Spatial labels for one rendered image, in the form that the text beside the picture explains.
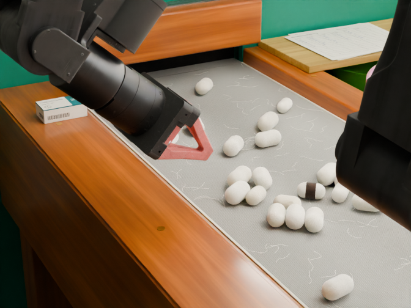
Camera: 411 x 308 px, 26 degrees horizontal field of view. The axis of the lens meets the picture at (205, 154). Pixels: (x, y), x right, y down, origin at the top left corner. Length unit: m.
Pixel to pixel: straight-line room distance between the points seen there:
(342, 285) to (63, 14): 0.36
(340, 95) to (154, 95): 0.45
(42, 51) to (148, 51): 0.54
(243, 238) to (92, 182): 0.19
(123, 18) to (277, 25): 0.67
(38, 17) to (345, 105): 0.57
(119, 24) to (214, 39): 0.53
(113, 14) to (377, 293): 0.36
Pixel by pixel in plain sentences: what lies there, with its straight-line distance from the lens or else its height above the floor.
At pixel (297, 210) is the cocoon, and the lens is 0.97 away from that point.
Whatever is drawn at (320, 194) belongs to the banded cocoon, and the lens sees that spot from 1.03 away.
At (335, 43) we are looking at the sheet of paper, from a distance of 1.46.
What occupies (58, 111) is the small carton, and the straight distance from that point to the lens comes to 1.18.
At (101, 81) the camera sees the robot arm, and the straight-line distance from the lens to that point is 0.85.
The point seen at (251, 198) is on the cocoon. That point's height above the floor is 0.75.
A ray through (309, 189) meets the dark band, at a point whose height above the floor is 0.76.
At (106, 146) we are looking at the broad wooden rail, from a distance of 1.11.
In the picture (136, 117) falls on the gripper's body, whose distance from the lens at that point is 0.88.
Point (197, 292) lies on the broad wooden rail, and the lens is 0.82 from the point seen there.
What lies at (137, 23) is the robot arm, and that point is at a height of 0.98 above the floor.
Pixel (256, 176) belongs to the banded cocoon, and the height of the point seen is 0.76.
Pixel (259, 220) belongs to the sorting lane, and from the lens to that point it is 0.99.
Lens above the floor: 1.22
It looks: 25 degrees down
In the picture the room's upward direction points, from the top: straight up
